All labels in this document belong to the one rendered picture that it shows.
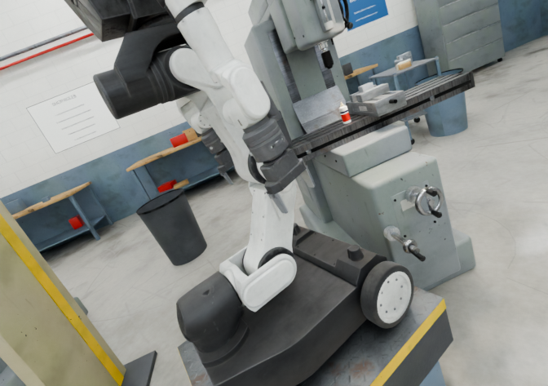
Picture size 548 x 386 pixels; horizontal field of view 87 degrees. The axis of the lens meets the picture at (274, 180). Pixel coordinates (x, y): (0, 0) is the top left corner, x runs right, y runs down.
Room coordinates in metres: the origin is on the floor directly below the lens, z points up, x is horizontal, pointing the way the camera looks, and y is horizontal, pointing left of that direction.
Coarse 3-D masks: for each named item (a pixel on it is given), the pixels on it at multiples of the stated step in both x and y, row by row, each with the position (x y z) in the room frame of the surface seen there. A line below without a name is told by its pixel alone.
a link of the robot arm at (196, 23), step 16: (176, 0) 0.63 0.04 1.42; (192, 0) 0.63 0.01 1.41; (176, 16) 0.65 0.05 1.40; (192, 16) 0.63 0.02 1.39; (208, 16) 0.64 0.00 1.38; (192, 32) 0.63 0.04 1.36; (208, 32) 0.64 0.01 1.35; (192, 48) 0.66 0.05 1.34; (208, 48) 0.64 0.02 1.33; (224, 48) 0.65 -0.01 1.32; (208, 64) 0.65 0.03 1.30
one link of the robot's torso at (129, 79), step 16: (144, 32) 0.79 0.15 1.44; (160, 32) 0.81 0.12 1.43; (176, 32) 0.82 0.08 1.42; (128, 48) 0.77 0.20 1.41; (144, 48) 0.78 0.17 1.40; (160, 48) 0.92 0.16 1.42; (128, 64) 0.76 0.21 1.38; (144, 64) 0.78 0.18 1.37; (96, 80) 0.75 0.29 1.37; (112, 80) 0.75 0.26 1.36; (128, 80) 0.75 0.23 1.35; (144, 80) 0.77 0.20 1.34; (160, 80) 0.79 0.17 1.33; (112, 96) 0.74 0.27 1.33; (128, 96) 0.76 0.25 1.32; (144, 96) 0.78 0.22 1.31; (160, 96) 0.81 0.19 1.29; (112, 112) 0.78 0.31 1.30; (128, 112) 0.78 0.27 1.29
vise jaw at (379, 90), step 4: (384, 84) 1.44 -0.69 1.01; (372, 88) 1.47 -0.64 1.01; (376, 88) 1.43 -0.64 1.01; (380, 88) 1.43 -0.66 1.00; (384, 88) 1.43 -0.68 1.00; (388, 88) 1.43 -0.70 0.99; (364, 92) 1.45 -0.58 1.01; (368, 92) 1.43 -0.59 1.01; (372, 92) 1.43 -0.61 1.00; (376, 92) 1.43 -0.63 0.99; (380, 92) 1.43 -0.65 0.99; (384, 92) 1.43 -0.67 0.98; (356, 96) 1.48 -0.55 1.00; (360, 96) 1.43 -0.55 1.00; (364, 96) 1.43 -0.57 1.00; (368, 96) 1.43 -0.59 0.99; (372, 96) 1.43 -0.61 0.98; (376, 96) 1.43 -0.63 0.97; (360, 100) 1.45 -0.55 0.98; (364, 100) 1.43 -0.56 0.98
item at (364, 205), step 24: (384, 168) 1.19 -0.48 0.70; (408, 168) 1.10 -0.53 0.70; (432, 168) 1.10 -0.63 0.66; (336, 192) 1.55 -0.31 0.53; (360, 192) 1.18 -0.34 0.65; (384, 192) 1.08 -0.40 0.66; (336, 216) 1.74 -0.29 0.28; (360, 216) 1.28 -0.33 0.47; (384, 216) 1.07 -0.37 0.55; (408, 216) 1.08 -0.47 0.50; (432, 216) 1.09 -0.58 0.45; (360, 240) 1.41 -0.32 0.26; (384, 240) 1.09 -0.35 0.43; (432, 240) 1.09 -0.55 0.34; (408, 264) 1.08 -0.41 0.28; (432, 264) 1.09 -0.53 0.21; (456, 264) 1.10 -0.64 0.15
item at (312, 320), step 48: (336, 240) 0.99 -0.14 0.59; (192, 288) 0.79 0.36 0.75; (288, 288) 0.86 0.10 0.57; (336, 288) 0.77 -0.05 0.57; (192, 336) 0.69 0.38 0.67; (240, 336) 0.71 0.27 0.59; (288, 336) 0.66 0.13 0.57; (336, 336) 0.68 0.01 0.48; (240, 384) 0.61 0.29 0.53; (288, 384) 0.62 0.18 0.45
